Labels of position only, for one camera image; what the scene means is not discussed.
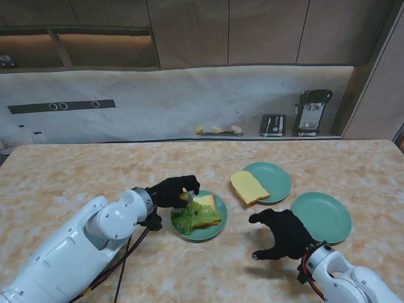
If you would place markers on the toy fried egg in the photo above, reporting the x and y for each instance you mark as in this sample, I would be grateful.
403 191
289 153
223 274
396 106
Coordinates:
184 196

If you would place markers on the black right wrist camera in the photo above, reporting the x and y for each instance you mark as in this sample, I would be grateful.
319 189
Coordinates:
303 274

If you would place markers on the small white box device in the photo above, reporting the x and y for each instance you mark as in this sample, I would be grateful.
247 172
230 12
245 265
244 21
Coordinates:
39 137

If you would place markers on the open wooden wall shelf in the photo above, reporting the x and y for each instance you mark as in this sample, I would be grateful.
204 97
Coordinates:
104 50

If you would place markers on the toy bread slice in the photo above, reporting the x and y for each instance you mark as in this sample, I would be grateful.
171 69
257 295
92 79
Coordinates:
205 202
249 187

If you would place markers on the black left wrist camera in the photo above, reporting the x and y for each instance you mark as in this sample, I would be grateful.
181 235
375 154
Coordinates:
153 222

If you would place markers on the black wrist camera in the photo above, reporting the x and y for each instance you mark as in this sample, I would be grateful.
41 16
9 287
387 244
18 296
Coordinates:
153 222
303 274

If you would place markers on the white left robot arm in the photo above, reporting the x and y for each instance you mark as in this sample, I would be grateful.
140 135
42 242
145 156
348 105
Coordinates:
79 246

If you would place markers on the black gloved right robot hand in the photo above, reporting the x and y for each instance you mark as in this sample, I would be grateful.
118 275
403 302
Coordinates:
288 236

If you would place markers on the yellow potato piece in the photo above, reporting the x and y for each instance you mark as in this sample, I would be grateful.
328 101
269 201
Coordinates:
199 129
236 128
217 129

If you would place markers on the green lettuce leaf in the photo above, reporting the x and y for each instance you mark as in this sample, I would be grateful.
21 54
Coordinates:
195 217

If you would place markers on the small dark shelf item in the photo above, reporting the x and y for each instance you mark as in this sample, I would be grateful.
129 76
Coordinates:
7 61

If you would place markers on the black wall socket strip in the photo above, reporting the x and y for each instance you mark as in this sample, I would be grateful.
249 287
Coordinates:
31 108

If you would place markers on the black silver coffee machine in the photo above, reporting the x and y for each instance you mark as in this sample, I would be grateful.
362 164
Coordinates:
312 113

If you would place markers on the dark cutting board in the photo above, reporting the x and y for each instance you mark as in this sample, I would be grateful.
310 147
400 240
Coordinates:
221 134

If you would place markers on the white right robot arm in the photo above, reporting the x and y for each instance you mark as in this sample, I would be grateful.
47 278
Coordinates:
347 284

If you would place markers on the green round plate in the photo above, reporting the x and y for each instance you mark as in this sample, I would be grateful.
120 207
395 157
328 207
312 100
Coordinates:
274 180
328 217
208 235

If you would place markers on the black silver toaster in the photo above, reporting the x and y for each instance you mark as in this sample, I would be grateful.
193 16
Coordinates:
273 125

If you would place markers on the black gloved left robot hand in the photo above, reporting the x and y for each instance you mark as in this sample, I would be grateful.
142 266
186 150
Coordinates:
170 192

